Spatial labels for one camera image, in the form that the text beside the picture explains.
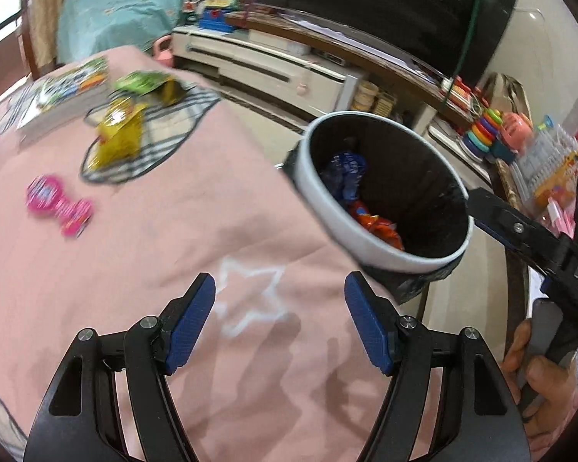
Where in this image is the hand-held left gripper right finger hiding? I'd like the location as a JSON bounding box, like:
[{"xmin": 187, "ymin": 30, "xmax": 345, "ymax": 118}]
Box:
[{"xmin": 344, "ymin": 272, "xmax": 531, "ymax": 462}]

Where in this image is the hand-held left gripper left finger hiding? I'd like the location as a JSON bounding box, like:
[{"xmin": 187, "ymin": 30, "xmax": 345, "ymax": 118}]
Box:
[{"xmin": 23, "ymin": 272, "xmax": 217, "ymax": 462}]

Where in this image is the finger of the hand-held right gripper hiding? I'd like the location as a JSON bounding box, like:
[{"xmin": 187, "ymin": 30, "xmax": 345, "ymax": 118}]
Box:
[
  {"xmin": 466, "ymin": 187, "xmax": 578, "ymax": 263},
  {"xmin": 477, "ymin": 224, "xmax": 565, "ymax": 278}
]

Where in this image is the black white-rimmed trash bin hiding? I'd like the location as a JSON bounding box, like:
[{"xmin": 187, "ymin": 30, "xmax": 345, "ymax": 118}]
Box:
[{"xmin": 279, "ymin": 112, "xmax": 475, "ymax": 305}]

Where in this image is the orange snack packet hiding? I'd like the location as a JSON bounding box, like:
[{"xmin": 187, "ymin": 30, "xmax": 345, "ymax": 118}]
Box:
[{"xmin": 347, "ymin": 199, "xmax": 405, "ymax": 251}]

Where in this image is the blue snack packet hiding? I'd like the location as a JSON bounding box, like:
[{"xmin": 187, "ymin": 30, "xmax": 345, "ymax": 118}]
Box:
[{"xmin": 320, "ymin": 151, "xmax": 369, "ymax": 203}]

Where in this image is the person's right hand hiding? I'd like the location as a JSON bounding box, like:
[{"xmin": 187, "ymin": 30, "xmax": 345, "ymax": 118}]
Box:
[{"xmin": 501, "ymin": 320, "xmax": 578, "ymax": 460}]

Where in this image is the teal toy cup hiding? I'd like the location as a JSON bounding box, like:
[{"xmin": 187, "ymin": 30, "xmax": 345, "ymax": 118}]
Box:
[{"xmin": 491, "ymin": 139, "xmax": 518, "ymax": 164}]

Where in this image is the toy shopping cart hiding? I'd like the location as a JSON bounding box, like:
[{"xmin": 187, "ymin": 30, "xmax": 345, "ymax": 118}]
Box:
[{"xmin": 515, "ymin": 115, "xmax": 578, "ymax": 213}]

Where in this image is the pink toy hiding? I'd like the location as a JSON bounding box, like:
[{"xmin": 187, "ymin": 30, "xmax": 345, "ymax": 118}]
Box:
[{"xmin": 501, "ymin": 112, "xmax": 533, "ymax": 142}]

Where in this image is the pink blanket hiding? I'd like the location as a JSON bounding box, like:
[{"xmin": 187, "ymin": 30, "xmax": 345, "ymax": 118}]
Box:
[{"xmin": 0, "ymin": 45, "xmax": 429, "ymax": 462}]

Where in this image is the red toy phone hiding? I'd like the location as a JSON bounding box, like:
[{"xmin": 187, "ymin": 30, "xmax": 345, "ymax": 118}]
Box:
[{"xmin": 445, "ymin": 77, "xmax": 477, "ymax": 111}]

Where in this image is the wooden box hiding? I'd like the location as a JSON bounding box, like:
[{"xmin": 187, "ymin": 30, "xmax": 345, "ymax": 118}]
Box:
[{"xmin": 373, "ymin": 91, "xmax": 398, "ymax": 116}]

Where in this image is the pink patterned packet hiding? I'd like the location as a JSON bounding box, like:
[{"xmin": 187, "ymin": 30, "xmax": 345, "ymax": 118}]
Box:
[{"xmin": 25, "ymin": 176, "xmax": 94, "ymax": 239}]

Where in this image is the cream jar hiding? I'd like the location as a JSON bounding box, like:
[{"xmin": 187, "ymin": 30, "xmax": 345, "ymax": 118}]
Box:
[{"xmin": 351, "ymin": 79, "xmax": 379, "ymax": 111}]

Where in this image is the yellow snack packet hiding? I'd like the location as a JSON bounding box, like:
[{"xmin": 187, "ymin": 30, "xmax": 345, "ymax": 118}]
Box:
[{"xmin": 84, "ymin": 99, "xmax": 148, "ymax": 171}]

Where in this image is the green snack packet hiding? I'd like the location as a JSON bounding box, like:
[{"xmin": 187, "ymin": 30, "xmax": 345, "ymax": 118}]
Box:
[{"xmin": 113, "ymin": 70, "xmax": 184, "ymax": 107}]

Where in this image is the black television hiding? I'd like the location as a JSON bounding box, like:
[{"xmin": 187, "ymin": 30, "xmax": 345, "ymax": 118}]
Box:
[{"xmin": 255, "ymin": 0, "xmax": 521, "ymax": 87}]

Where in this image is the colourful picture book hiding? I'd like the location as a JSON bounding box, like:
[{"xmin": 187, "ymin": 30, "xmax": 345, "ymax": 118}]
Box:
[{"xmin": 17, "ymin": 57, "xmax": 111, "ymax": 139}]

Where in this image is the white TV cabinet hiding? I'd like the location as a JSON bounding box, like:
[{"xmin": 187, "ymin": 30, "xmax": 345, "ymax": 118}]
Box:
[{"xmin": 171, "ymin": 7, "xmax": 506, "ymax": 188}]

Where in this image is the blue toy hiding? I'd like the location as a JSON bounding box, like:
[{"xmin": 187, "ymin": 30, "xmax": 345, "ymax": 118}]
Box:
[{"xmin": 200, "ymin": 7, "xmax": 237, "ymax": 32}]

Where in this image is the teal furniture cover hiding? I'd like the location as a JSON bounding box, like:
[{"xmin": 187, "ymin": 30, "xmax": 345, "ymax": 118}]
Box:
[{"xmin": 58, "ymin": 0, "xmax": 188, "ymax": 63}]

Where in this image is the window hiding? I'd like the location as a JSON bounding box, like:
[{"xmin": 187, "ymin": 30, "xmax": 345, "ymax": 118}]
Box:
[{"xmin": 0, "ymin": 0, "xmax": 30, "ymax": 54}]

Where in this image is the rainbow ring stacker toy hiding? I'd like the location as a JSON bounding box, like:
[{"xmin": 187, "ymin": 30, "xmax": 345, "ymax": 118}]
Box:
[{"xmin": 465, "ymin": 108, "xmax": 504, "ymax": 155}]

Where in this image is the green hanging cord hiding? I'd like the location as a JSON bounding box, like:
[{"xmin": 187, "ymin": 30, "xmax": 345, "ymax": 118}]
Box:
[{"xmin": 438, "ymin": 0, "xmax": 485, "ymax": 111}]

